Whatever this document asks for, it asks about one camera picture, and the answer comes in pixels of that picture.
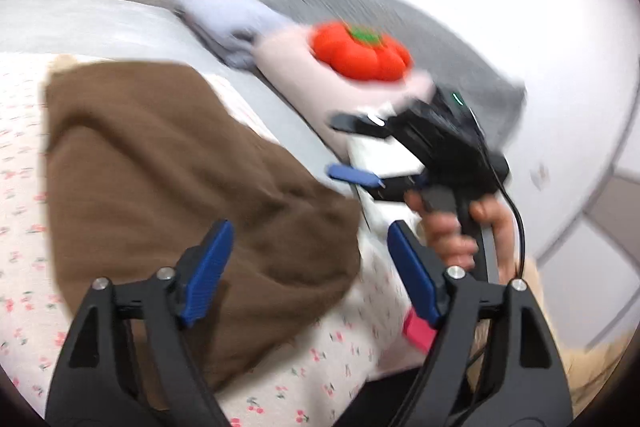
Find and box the brown coat with fur collar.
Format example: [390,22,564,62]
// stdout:
[44,62,360,391]

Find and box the right hand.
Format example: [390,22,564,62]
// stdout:
[405,191,516,284]

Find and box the white quilted duvet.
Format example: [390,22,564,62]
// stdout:
[347,135,421,239]

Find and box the orange pumpkin plush cushion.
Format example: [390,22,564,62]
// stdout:
[309,20,412,83]

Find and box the long pink bolster pillow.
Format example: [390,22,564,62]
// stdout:
[254,26,436,160]

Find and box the grey quilted pillow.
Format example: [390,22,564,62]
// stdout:
[260,0,526,148]

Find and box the floral cherry print bedsheet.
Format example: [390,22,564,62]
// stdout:
[1,68,411,426]

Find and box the folded lavender grey blanket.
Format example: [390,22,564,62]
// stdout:
[172,0,294,70]

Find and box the light grey bed cover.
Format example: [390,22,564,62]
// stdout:
[1,0,352,195]

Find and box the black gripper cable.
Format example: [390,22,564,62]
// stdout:
[464,103,527,281]

